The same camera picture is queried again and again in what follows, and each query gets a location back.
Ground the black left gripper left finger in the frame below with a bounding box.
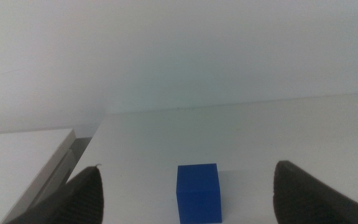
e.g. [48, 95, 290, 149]
[6, 164, 104, 224]

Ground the white side table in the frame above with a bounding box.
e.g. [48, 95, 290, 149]
[0, 129, 77, 224]

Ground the blue cube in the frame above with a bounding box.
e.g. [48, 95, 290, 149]
[175, 163, 223, 224]

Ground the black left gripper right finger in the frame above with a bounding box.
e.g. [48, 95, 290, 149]
[273, 160, 358, 224]

